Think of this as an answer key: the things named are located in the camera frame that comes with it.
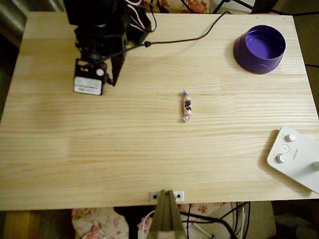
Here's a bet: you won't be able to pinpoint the candy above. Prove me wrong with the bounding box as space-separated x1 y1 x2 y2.
181 90 194 122

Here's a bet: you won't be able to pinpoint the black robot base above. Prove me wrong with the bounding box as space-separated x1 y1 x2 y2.
126 6 153 43

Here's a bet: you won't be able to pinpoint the purple bowl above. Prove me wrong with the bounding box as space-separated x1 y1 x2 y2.
233 24 287 75

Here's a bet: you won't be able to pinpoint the dark leather sofa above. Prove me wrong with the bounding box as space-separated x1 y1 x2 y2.
0 0 64 48

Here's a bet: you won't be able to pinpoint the floral fabric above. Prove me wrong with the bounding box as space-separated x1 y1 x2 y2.
139 0 211 13
71 202 240 239

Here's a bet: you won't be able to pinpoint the white lamp base with knobs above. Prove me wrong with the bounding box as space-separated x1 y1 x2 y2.
266 126 319 195

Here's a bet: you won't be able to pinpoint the black camera cable with bead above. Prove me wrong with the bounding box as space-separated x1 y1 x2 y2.
84 10 232 66

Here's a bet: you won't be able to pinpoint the red white black servo wires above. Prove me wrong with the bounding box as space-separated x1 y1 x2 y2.
124 0 157 33

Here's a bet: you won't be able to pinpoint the white mounting bracket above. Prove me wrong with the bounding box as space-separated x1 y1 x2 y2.
149 190 185 202

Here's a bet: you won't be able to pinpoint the white cable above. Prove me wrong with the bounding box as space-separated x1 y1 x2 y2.
138 210 156 239

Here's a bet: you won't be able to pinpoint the thick black cable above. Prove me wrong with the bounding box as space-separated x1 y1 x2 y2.
179 211 237 239

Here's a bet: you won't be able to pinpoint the thin black cable bundle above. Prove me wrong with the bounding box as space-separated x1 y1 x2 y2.
231 201 251 239

